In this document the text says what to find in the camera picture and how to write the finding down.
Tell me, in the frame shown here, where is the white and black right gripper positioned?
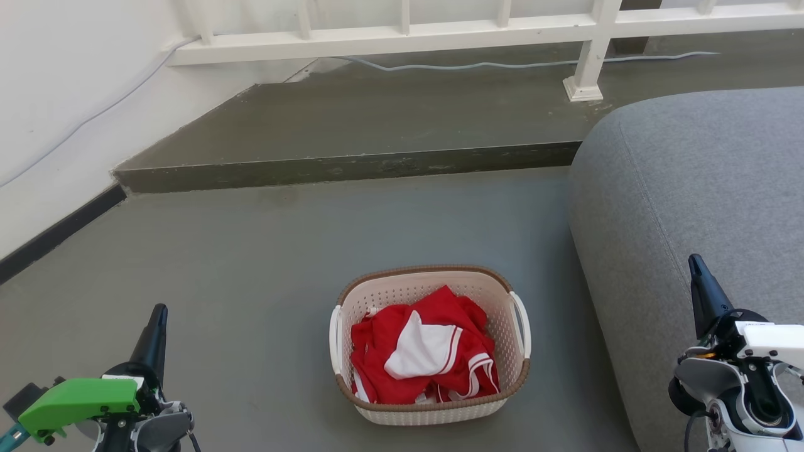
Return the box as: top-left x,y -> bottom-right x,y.
688,253 -> 804,371

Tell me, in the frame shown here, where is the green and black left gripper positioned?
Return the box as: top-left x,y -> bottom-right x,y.
18,303 -> 169,445

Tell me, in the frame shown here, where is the cream perforated laundry basket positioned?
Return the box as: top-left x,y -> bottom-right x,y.
329,264 -> 532,426

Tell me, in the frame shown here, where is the grey fabric sofa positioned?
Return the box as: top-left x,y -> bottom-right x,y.
567,86 -> 804,452

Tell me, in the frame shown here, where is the black baseboard strip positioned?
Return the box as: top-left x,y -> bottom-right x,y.
0,184 -> 128,284

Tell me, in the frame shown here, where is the red and white garment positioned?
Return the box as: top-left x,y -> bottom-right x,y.
349,286 -> 501,405

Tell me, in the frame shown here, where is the white wooden railing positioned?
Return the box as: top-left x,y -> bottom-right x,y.
165,0 -> 804,102

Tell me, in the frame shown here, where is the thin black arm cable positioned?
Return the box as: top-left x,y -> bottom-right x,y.
683,410 -> 715,452

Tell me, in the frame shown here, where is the teal plastic mount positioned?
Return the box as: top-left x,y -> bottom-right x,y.
0,424 -> 28,451

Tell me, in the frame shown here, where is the grey cable on wall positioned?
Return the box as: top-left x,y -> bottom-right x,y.
0,36 -> 200,189

